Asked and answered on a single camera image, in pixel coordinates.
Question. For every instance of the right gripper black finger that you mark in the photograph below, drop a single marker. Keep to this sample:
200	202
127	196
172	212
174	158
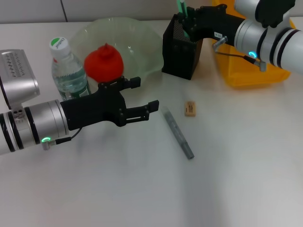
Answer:
191	12
189	26

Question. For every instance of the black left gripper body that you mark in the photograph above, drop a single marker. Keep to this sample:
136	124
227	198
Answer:
99	108

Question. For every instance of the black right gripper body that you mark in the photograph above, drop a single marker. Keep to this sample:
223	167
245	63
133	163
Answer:
213	23

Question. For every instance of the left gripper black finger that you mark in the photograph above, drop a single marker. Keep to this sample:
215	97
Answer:
153	105
135	82

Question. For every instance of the green utility knife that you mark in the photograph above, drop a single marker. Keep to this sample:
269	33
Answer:
181	6

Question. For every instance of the red-orange toy orange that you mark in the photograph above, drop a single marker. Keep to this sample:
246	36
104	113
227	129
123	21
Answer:
104	63

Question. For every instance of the green label water bottle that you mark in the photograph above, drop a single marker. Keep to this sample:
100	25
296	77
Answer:
68	75

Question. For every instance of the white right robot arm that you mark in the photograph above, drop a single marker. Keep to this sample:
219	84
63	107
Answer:
284	47

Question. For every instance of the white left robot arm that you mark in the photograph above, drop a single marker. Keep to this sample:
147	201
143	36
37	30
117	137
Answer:
47	123

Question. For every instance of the pale green glass fruit plate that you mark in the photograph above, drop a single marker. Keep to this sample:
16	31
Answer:
142	47

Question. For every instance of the tan rubber eraser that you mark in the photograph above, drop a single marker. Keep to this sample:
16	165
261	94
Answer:
190	108

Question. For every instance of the black mesh pen holder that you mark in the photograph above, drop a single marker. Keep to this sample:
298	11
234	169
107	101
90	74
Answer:
177	63

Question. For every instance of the yellow plastic storage bin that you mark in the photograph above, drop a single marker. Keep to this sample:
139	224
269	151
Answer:
248	75

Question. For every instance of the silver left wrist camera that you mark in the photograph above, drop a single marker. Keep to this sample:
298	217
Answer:
19	80

